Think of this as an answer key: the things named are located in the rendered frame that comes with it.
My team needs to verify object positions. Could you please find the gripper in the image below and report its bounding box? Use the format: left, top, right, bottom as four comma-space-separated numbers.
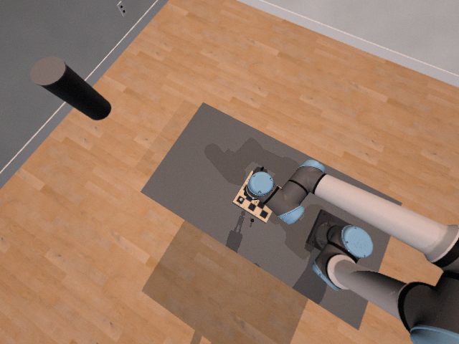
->
244, 167, 268, 200

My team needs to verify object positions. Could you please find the chessboard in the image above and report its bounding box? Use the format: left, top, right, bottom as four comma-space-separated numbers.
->
233, 171, 272, 222

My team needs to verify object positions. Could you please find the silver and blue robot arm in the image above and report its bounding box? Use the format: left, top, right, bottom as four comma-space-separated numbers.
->
247, 160, 459, 344

